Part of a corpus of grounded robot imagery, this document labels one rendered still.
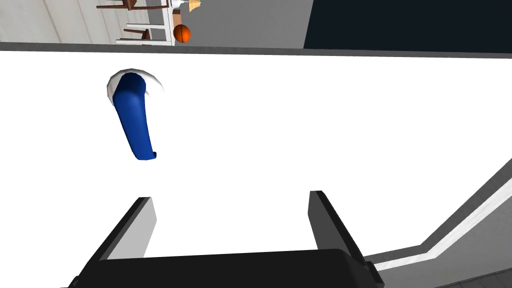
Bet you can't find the orange basketball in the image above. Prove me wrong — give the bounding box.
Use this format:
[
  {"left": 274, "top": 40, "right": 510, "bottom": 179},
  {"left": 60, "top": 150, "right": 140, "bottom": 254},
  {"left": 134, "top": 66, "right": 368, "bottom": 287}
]
[{"left": 172, "top": 24, "right": 192, "bottom": 44}]

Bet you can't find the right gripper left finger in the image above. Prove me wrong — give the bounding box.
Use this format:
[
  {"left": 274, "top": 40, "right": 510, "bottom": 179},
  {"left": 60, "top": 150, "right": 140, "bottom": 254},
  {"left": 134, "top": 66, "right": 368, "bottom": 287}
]
[{"left": 91, "top": 196, "right": 158, "bottom": 263}]

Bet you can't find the white table with chairs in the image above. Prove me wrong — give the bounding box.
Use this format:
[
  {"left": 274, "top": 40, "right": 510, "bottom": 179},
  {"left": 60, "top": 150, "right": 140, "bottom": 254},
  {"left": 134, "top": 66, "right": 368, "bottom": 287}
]
[{"left": 95, "top": 0, "right": 202, "bottom": 47}]

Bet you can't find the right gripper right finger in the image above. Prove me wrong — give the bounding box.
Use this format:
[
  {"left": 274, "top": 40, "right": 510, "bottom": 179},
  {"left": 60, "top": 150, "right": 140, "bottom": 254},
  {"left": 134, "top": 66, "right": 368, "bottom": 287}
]
[{"left": 307, "top": 190, "right": 367, "bottom": 267}]

